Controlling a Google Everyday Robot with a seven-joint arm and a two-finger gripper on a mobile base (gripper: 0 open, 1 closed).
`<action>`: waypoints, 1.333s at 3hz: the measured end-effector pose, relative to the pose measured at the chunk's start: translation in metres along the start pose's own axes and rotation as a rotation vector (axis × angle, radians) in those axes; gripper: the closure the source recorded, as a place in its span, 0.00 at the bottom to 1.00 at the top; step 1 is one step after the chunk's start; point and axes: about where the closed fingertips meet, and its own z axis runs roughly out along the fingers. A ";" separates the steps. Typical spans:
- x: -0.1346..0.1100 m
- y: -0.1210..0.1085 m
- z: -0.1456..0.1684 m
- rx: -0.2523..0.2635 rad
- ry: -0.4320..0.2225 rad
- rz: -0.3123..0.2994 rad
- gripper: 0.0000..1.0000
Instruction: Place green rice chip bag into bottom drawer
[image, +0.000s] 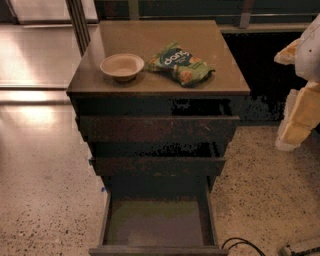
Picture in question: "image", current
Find grey power strip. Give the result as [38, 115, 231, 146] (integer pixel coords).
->
[279, 237, 320, 256]

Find black floor cable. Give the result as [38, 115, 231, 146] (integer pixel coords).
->
[221, 237, 267, 256]

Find middle drawer front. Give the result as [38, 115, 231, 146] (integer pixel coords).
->
[89, 157, 225, 176]

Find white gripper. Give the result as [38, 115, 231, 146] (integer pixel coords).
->
[274, 14, 320, 151]

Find green rice chip bag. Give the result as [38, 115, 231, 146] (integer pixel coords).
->
[145, 41, 214, 87]

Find dark brown drawer cabinet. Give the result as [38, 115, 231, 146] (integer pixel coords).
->
[65, 19, 252, 256]

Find top drawer front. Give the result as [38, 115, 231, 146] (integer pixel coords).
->
[77, 116, 239, 143]

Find metal window frame post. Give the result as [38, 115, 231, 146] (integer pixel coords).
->
[65, 0, 90, 55]

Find beige paper bowl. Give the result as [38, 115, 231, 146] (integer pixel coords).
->
[100, 53, 144, 82]

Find open bottom drawer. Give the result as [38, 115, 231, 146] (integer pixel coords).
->
[89, 186, 228, 256]

